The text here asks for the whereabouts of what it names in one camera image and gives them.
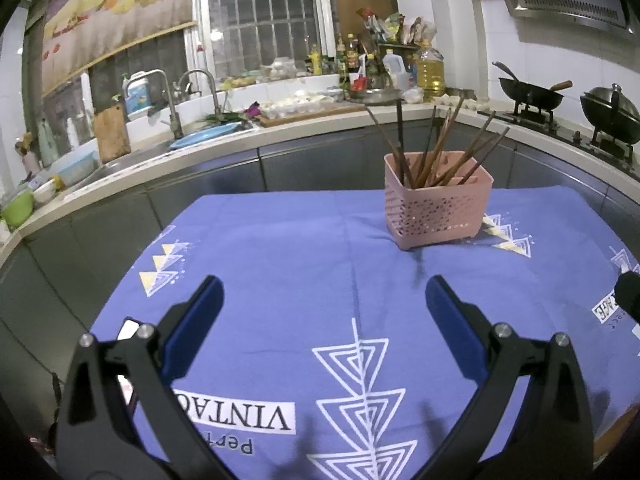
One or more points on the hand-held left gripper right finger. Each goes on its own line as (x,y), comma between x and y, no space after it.
(457,330)

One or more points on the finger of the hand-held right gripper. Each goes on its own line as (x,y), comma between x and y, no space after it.
(630,295)

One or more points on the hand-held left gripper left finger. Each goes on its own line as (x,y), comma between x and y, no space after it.
(195,330)

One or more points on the pink plastic utensil basket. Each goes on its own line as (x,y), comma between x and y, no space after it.
(435,215)

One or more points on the bundle of wooden chopsticks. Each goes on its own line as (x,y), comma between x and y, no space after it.
(427,167)

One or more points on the single dark slim chopstick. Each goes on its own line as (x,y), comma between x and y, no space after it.
(400,135)

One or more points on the black smartphone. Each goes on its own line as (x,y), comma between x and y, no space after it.
(129,329)

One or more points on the blue printed tablecloth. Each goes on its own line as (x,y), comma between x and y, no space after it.
(300,270)

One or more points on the kitchen counter with grey cabinets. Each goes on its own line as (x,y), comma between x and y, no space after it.
(200,175)

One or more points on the black gas stove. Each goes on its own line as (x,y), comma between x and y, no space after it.
(565,127)

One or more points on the black lidded wok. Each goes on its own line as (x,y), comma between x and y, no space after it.
(612,115)

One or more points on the steel sink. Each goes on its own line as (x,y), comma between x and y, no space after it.
(135,157)

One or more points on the blue plastic basin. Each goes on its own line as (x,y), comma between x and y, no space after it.
(205,136)

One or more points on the light blue container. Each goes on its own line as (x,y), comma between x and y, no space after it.
(75,170)

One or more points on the white bowl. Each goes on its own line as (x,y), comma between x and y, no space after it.
(45,192)

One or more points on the small wooden cutting board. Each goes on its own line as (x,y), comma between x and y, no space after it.
(112,135)

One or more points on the green bowl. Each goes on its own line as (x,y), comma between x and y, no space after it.
(17,210)

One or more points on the green onions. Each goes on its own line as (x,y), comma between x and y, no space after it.
(222,117)

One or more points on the square chrome faucet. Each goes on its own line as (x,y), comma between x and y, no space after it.
(172,105)

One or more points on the purple vegetable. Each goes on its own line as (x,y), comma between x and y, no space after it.
(252,111)

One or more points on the tray of eggs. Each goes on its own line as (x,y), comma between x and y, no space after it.
(462,102)

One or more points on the small metal pot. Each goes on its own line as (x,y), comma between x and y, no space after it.
(460,93)

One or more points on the white plastic bag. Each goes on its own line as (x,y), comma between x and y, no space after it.
(413,96)

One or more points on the pale green thermos bottle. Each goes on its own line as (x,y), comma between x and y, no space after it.
(47,142)

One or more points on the curved chrome faucet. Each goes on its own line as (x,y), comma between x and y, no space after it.
(210,90)

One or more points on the blue label detergent bottle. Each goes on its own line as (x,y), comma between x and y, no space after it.
(136,95)

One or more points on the long wooden cutting board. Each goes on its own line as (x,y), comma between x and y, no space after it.
(315,115)

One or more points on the pile of white buns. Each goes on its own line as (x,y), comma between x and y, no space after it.
(295,104)

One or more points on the stainless steel bowl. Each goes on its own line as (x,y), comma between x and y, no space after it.
(376,96)

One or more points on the black ladle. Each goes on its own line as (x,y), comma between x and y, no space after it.
(505,71)

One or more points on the large yellow cooking oil bottle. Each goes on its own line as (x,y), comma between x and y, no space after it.
(430,72)

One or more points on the white plastic jug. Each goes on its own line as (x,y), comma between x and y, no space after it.
(395,71)

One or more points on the row of sauce bottles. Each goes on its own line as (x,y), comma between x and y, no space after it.
(350,62)

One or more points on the pile of food packets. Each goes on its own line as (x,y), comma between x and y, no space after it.
(395,27)

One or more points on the fruit printed roller blind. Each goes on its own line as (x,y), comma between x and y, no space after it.
(115,15)

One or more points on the barred window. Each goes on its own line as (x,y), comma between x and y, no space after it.
(260,10)

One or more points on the brown board panel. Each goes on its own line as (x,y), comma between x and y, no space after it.
(362,0)

